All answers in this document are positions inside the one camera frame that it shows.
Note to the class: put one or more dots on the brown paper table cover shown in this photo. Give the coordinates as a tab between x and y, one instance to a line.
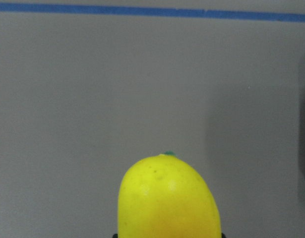
89	87

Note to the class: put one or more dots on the yellow mango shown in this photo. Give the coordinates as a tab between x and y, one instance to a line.
164	197

